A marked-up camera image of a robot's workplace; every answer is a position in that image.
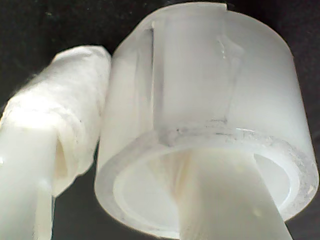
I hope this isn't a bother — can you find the white tape roll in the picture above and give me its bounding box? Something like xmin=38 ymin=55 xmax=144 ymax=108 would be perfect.
xmin=94 ymin=2 xmax=320 ymax=240

